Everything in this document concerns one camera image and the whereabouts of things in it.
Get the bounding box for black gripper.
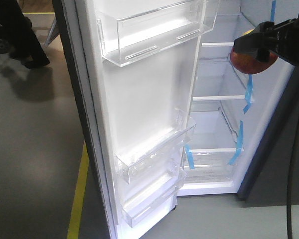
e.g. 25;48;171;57
233;9;299;67

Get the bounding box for red yellow apple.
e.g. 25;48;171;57
230;28;278;75

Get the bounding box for fridge door with shelves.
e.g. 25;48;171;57
52;0;220;239

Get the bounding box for white open fridge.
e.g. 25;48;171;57
178;0;299;198

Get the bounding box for person's dark trouser legs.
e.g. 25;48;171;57
0;0;50;69

